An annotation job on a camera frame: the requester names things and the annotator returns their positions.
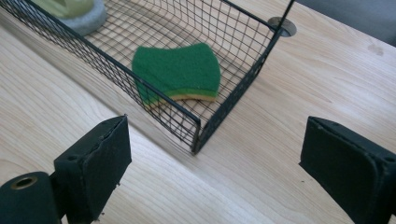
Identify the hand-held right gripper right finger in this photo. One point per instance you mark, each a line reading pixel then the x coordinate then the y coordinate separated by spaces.
pixel 348 168

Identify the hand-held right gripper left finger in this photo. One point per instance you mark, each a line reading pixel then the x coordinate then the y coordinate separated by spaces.
pixel 93 161

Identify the green and yellow sponge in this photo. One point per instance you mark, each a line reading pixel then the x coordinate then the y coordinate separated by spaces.
pixel 177 68

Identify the green soap dish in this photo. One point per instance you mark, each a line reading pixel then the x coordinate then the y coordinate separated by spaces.
pixel 84 20

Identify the grey round table grommet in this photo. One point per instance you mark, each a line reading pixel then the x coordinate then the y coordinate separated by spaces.
pixel 288 28

